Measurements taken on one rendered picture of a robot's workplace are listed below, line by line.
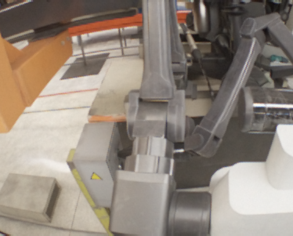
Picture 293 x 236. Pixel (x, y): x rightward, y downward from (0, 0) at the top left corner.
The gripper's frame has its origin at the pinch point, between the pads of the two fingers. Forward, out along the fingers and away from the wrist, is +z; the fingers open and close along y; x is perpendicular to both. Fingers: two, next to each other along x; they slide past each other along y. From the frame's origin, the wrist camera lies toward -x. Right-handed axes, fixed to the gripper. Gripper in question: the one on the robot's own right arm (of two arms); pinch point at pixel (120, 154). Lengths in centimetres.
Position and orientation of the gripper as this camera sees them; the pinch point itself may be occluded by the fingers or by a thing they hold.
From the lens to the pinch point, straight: 67.7
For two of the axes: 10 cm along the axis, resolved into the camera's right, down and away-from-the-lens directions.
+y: -0.5, 6.0, -8.0
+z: -9.9, 0.6, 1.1
